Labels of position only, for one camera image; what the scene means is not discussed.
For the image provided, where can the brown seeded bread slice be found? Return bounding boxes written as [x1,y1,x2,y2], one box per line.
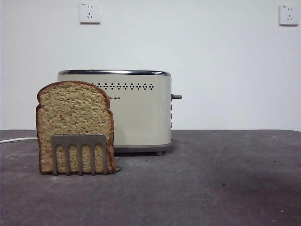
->
[35,81,117,175]

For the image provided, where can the white wall socket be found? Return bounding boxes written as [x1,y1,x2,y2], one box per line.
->
[79,2,101,24]
[278,4,300,26]

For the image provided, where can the steel slotted bread rack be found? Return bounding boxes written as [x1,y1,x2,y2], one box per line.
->
[51,134,124,177]

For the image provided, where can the white power cable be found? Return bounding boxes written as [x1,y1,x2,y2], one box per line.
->
[0,137,38,144]

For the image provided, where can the cream toaster with steel rim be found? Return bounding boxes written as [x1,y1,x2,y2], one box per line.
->
[57,69,174,156]

